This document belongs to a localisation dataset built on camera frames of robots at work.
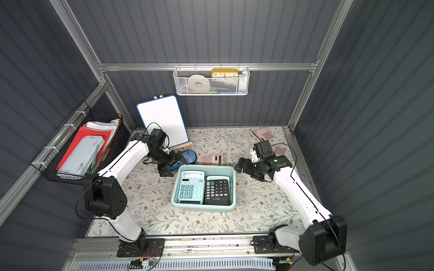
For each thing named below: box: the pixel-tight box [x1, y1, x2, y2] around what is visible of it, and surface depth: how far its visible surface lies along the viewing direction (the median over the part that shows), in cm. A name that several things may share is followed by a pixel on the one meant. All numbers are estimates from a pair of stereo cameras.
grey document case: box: [57, 136, 106, 177], surface depth 68 cm
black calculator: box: [204, 178, 230, 206], surface depth 82 cm
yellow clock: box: [210, 68, 240, 78], surface depth 90 cm
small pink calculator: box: [200, 153, 224, 165], surface depth 103 cm
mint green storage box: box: [171, 164, 237, 212], surface depth 83 cm
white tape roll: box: [187, 74, 211, 92], surface depth 86 cm
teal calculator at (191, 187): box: [178, 170, 206, 205], surface depth 82 cm
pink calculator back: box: [250, 128, 275, 142], surface depth 117 cm
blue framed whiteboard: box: [135, 94, 189, 149], surface depth 90 cm
